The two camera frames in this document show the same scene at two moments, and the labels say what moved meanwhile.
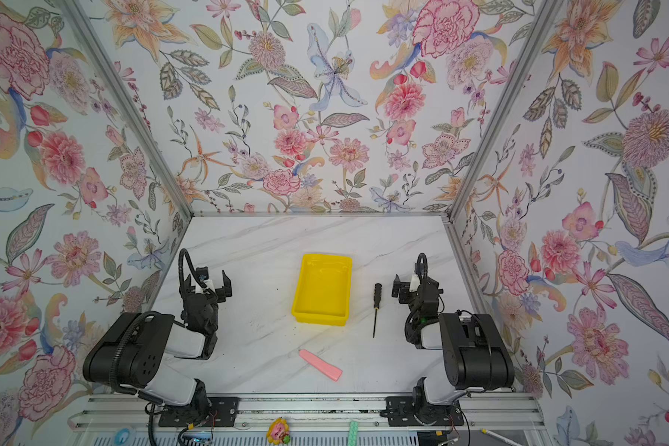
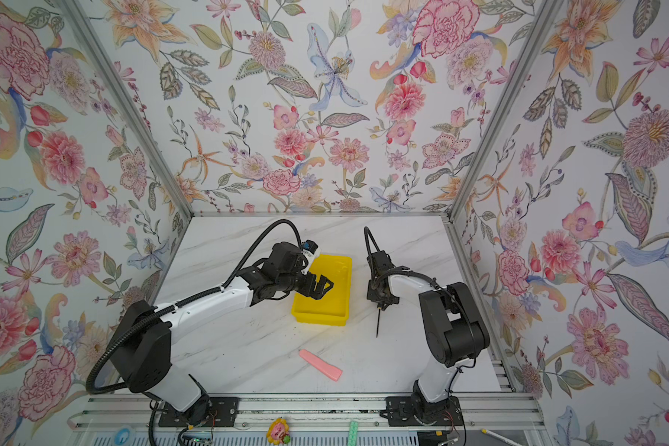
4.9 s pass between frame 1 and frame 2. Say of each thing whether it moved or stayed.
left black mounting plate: stayed
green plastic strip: stayed
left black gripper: moved
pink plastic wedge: stayed
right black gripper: moved
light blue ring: stayed
